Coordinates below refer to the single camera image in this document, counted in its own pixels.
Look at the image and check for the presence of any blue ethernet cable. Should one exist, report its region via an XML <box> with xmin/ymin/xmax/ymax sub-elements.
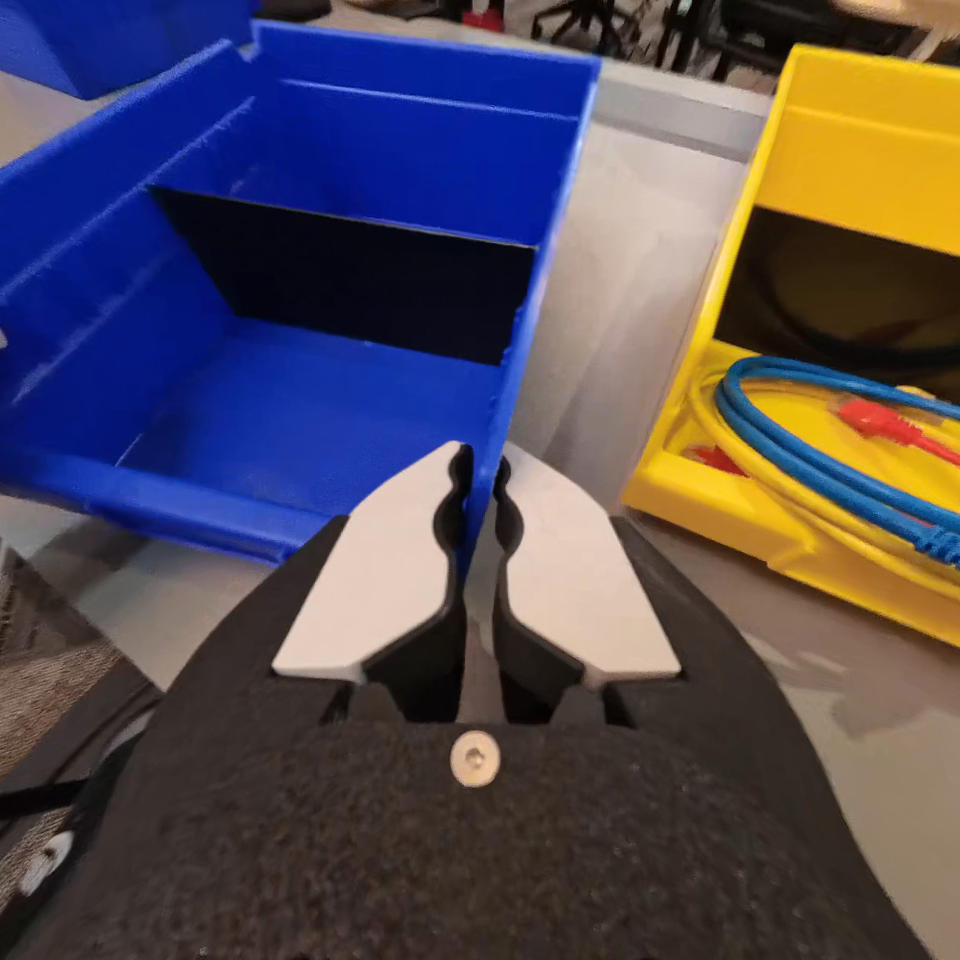
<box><xmin>712</xmin><ymin>356</ymin><xmax>960</xmax><ymax>571</ymax></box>

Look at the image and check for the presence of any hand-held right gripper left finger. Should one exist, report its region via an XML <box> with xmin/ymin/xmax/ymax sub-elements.
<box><xmin>271</xmin><ymin>441</ymin><xmax>475</xmax><ymax>725</ymax></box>

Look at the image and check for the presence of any blue storage bin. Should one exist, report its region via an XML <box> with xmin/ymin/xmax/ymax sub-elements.
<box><xmin>0</xmin><ymin>21</ymin><xmax>601</xmax><ymax>564</ymax></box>
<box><xmin>0</xmin><ymin>0</ymin><xmax>260</xmax><ymax>101</ymax></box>

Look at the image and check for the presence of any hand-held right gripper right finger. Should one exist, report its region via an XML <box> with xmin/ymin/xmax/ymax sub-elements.
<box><xmin>491</xmin><ymin>442</ymin><xmax>682</xmax><ymax>726</ymax></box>

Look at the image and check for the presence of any black bin divider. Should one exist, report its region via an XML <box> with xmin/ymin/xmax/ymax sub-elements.
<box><xmin>150</xmin><ymin>186</ymin><xmax>540</xmax><ymax>367</ymax></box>
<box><xmin>712</xmin><ymin>208</ymin><xmax>960</xmax><ymax>361</ymax></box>

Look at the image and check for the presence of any red ethernet cable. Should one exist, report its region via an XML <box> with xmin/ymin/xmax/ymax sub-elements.
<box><xmin>686</xmin><ymin>397</ymin><xmax>960</xmax><ymax>481</ymax></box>

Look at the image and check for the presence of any yellow ethernet cable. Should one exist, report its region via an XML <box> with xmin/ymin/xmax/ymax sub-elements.
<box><xmin>686</xmin><ymin>367</ymin><xmax>960</xmax><ymax>582</ymax></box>

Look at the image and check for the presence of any yellow storage bin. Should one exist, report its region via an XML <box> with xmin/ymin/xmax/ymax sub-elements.
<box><xmin>622</xmin><ymin>43</ymin><xmax>960</xmax><ymax>648</ymax></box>

